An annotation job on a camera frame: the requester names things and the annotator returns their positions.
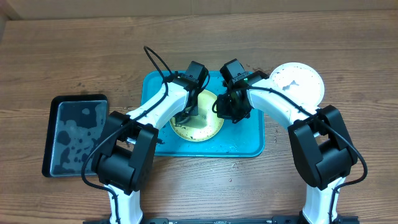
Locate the yellow-rimmed plate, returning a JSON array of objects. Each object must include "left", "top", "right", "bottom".
[{"left": 170, "top": 90, "right": 224, "bottom": 142}]

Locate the white plate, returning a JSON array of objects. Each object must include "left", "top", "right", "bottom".
[{"left": 270, "top": 62, "right": 325, "bottom": 106}]

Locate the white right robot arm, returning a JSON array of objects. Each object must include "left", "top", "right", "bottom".
[{"left": 212, "top": 59, "right": 368, "bottom": 223}]

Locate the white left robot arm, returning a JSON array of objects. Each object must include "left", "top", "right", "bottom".
[{"left": 91, "top": 62, "right": 209, "bottom": 223}]

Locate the blue plastic tray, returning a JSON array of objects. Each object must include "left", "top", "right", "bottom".
[{"left": 129, "top": 71, "right": 265, "bottom": 157}]

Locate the black water tray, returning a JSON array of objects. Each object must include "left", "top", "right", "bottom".
[{"left": 42, "top": 94, "right": 109, "bottom": 177}]

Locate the cardboard backdrop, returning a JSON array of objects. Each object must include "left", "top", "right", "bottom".
[{"left": 1, "top": 0, "right": 397, "bottom": 20}]

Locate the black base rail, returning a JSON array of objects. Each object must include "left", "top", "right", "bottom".
[{"left": 83, "top": 215, "right": 360, "bottom": 224}]

